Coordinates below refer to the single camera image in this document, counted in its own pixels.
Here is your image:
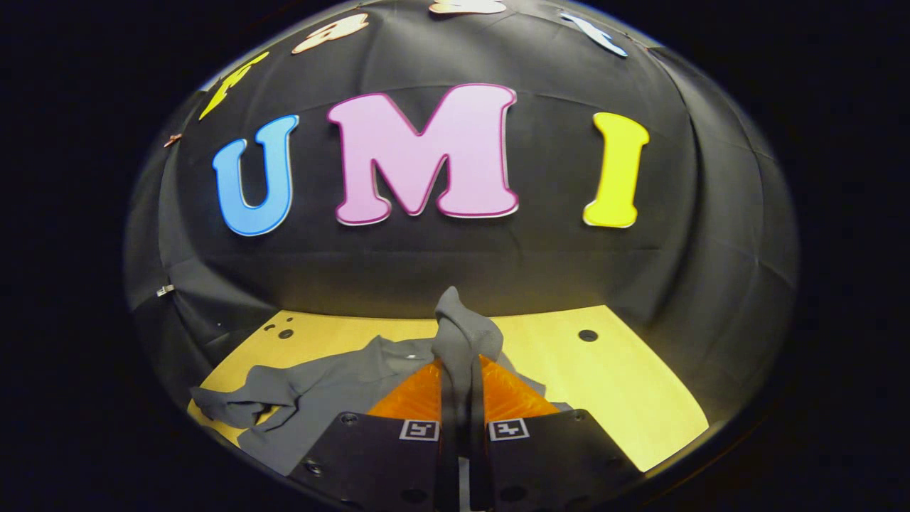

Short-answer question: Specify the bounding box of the grey button shirt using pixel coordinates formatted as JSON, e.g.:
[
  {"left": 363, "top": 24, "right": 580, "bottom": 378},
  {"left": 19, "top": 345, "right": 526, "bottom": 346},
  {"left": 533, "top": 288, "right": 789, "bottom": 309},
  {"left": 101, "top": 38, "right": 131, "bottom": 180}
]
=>
[{"left": 188, "top": 286, "right": 573, "bottom": 477}]

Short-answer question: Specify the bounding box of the black backdrop cloth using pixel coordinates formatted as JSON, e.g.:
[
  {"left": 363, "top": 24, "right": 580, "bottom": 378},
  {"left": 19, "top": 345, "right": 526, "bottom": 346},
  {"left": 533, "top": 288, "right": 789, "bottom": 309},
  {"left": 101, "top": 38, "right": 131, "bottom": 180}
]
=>
[{"left": 122, "top": 0, "right": 801, "bottom": 427}]

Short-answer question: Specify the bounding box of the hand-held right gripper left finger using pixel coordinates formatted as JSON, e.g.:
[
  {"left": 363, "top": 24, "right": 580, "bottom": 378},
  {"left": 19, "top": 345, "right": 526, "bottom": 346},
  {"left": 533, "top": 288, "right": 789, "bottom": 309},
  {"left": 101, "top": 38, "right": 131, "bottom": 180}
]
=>
[{"left": 288, "top": 358, "right": 463, "bottom": 512}]

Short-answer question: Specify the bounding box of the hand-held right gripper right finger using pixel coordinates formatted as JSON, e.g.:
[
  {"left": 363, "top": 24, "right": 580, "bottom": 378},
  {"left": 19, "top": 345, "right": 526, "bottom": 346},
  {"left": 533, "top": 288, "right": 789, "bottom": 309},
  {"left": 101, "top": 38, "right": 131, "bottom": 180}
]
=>
[{"left": 468, "top": 354, "right": 646, "bottom": 512}]

